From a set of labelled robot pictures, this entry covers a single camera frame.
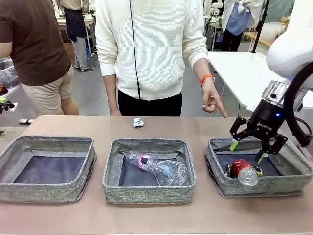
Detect orange wrist watch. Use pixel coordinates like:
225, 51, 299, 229
200, 73, 216, 87

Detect person in blue shirt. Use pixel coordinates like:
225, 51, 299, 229
221, 0, 263, 52

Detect person in white sweater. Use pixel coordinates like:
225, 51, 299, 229
94, 0, 209, 101

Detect wooden table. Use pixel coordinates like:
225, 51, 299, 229
244, 31, 281, 52

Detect black clamp with white tip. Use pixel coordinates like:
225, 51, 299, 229
0, 97, 19, 115

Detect black trousers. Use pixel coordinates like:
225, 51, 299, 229
117, 88, 183, 117

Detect person's left forearm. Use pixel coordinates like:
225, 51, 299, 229
191, 57, 211, 81

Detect crushed blue black can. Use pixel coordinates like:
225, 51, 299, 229
225, 164, 265, 178

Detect person's left hand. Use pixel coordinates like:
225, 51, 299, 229
201, 78, 229, 119

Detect person's right forearm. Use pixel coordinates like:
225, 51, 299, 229
102, 74, 118, 111

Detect person in brown shirt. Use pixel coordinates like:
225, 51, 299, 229
0, 0, 80, 116

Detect grey fabric basket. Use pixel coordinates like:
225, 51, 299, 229
204, 137, 306, 198
102, 138, 197, 204
0, 135, 98, 203

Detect black pole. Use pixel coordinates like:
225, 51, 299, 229
251, 0, 270, 54

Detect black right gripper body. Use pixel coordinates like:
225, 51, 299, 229
246, 99, 287, 150

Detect white table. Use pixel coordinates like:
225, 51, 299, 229
207, 51, 313, 116

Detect clear plastic bags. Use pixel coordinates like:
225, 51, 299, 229
0, 57, 20, 87

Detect clear plastic container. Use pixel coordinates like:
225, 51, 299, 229
149, 158, 188, 187

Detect crushed red can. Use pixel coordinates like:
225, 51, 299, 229
228, 158, 260, 187

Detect clear bottle with blue cap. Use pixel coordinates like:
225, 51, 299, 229
123, 150, 177, 177

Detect thin black cord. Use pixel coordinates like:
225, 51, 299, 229
129, 0, 141, 100

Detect person with plaid shirt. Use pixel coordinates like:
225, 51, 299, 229
59, 0, 90, 72

